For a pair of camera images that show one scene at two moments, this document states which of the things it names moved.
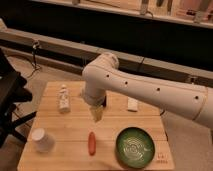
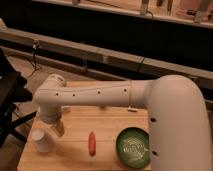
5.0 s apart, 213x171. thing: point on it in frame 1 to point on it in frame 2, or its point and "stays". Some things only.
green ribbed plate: (135, 147) stays
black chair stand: (12, 92) stays
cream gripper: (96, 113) to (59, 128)
